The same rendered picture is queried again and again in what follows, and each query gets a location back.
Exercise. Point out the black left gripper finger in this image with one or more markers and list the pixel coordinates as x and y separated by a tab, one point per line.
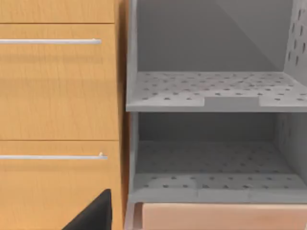
98	213

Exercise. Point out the wooden drawer cupboard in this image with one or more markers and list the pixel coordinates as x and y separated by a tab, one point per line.
120	119

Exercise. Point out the pale wooden drawer front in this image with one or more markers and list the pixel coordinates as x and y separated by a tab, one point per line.
220	216

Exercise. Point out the grey pierced shelf unit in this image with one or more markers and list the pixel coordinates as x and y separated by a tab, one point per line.
216	95

